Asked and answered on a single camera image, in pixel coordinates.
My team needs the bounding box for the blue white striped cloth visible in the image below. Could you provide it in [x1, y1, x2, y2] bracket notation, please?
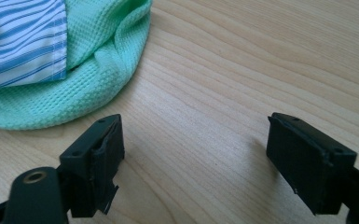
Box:
[0, 0, 68, 91]

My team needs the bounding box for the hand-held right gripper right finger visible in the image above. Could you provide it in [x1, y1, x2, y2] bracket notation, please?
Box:
[266, 112, 358, 217]

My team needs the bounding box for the mint green waffle cloth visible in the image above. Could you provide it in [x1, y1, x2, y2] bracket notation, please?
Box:
[0, 0, 154, 132]

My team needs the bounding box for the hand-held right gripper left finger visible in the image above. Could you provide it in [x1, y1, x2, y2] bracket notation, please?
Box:
[59, 113, 126, 218]

